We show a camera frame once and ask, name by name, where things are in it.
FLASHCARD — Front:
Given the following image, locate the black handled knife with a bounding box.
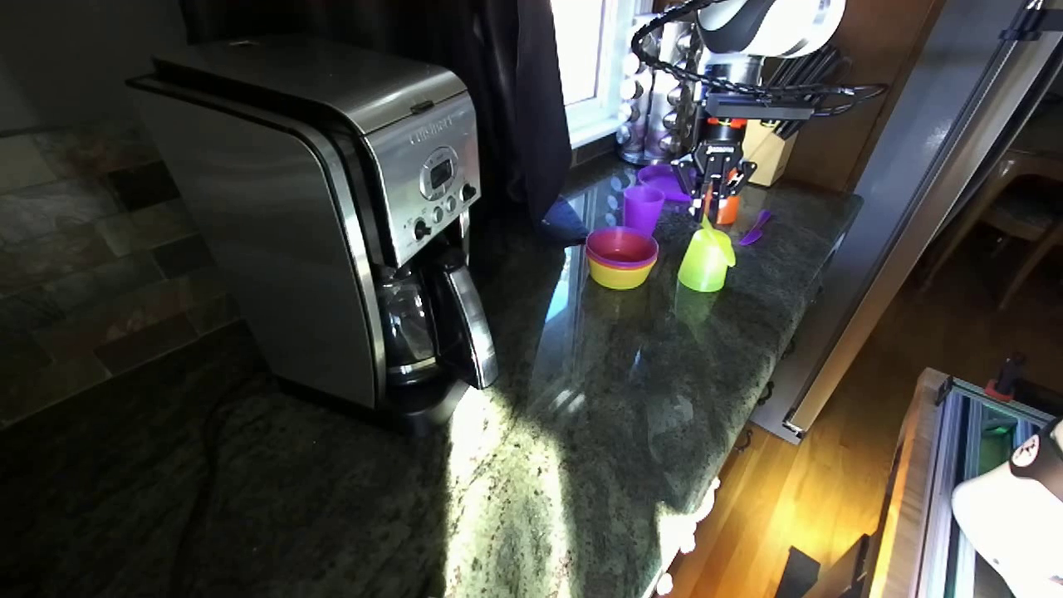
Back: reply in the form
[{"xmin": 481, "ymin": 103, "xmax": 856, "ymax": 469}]
[
  {"xmin": 790, "ymin": 42, "xmax": 850, "ymax": 92},
  {"xmin": 775, "ymin": 114, "xmax": 837, "ymax": 144},
  {"xmin": 775, "ymin": 46, "xmax": 830, "ymax": 92}
]

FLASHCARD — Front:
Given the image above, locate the wooden chair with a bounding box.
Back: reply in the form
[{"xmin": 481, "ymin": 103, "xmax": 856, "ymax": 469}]
[{"xmin": 928, "ymin": 146, "xmax": 1063, "ymax": 318}]

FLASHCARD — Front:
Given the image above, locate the stainless steel coffee maker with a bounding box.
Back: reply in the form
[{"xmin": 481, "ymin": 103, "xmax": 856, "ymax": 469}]
[{"xmin": 126, "ymin": 37, "xmax": 506, "ymax": 421}]

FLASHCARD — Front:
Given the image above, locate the metal framed bin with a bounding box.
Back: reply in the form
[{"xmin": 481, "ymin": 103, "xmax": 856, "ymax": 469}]
[{"xmin": 868, "ymin": 367, "xmax": 1063, "ymax": 598}]

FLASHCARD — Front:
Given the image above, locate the pink plastic bowl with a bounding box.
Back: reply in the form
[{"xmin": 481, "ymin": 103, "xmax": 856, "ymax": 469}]
[{"xmin": 582, "ymin": 225, "xmax": 665, "ymax": 275}]

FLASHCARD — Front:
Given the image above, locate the wooden knife block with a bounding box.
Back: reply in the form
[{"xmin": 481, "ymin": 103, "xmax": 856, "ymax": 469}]
[{"xmin": 737, "ymin": 117, "xmax": 801, "ymax": 191}]

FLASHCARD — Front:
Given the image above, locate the purple plastic cup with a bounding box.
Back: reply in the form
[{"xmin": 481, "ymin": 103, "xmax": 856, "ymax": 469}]
[{"xmin": 621, "ymin": 179, "xmax": 670, "ymax": 241}]

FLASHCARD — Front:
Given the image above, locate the purple plastic spoon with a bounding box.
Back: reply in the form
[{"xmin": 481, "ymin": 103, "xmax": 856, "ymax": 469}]
[{"xmin": 737, "ymin": 210, "xmax": 778, "ymax": 252}]

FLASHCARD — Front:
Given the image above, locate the grey metal beam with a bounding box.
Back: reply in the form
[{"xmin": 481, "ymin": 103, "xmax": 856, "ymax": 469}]
[{"xmin": 750, "ymin": 21, "xmax": 1063, "ymax": 445}]

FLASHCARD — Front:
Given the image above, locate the orange plastic cup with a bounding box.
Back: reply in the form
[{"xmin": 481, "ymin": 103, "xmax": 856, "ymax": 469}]
[{"xmin": 709, "ymin": 192, "xmax": 746, "ymax": 232}]

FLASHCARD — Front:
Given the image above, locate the glass coffee carafe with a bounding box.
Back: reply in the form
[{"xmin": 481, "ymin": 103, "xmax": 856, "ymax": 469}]
[{"xmin": 374, "ymin": 262, "xmax": 506, "ymax": 417}]

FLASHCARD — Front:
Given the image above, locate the blue plastic cup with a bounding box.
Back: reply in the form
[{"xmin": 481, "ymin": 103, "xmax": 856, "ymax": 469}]
[{"xmin": 539, "ymin": 192, "xmax": 590, "ymax": 246}]

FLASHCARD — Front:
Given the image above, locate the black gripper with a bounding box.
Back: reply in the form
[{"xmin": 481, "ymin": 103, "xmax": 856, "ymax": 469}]
[{"xmin": 687, "ymin": 111, "xmax": 763, "ymax": 225}]

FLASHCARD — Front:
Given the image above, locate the black clamp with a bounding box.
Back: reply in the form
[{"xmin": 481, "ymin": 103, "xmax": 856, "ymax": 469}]
[{"xmin": 1009, "ymin": 0, "xmax": 1063, "ymax": 46}]

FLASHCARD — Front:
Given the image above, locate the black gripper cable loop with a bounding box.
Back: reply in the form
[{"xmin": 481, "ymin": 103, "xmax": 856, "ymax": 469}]
[{"xmin": 627, "ymin": 0, "xmax": 709, "ymax": 92}]

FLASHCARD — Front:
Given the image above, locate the yellow-green plastic cup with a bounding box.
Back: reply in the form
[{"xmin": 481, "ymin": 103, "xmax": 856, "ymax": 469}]
[{"xmin": 675, "ymin": 225, "xmax": 741, "ymax": 299}]

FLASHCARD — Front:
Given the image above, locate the black floor object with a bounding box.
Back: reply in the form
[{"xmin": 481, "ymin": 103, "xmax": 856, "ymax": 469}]
[{"xmin": 769, "ymin": 535, "xmax": 875, "ymax": 598}]

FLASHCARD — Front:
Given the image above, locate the yellow plastic bowl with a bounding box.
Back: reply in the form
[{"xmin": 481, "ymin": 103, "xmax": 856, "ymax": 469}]
[{"xmin": 583, "ymin": 258, "xmax": 660, "ymax": 296}]

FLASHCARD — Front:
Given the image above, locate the white window frame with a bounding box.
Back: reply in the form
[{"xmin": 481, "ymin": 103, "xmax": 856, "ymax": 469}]
[{"xmin": 547, "ymin": 0, "xmax": 657, "ymax": 152}]

